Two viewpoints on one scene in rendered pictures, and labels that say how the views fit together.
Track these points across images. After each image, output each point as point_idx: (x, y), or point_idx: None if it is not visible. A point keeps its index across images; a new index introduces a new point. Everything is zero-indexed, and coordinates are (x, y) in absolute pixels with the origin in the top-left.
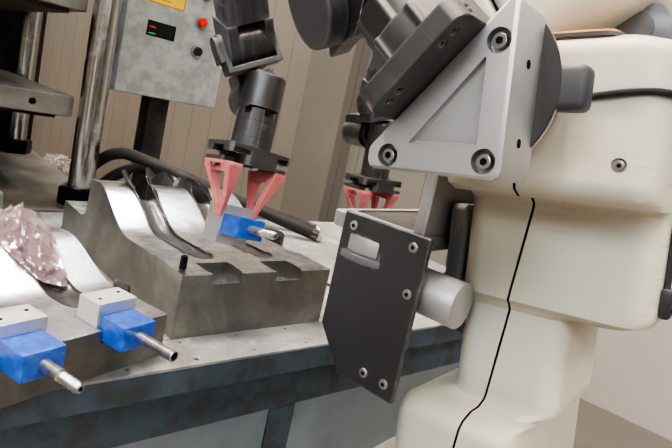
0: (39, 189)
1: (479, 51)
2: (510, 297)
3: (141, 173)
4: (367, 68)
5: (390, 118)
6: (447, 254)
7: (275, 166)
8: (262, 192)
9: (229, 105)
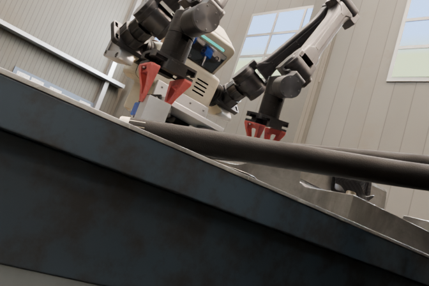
0: None
1: None
2: None
3: None
4: None
5: (230, 112)
6: (189, 125)
7: (251, 119)
8: (251, 133)
9: (297, 95)
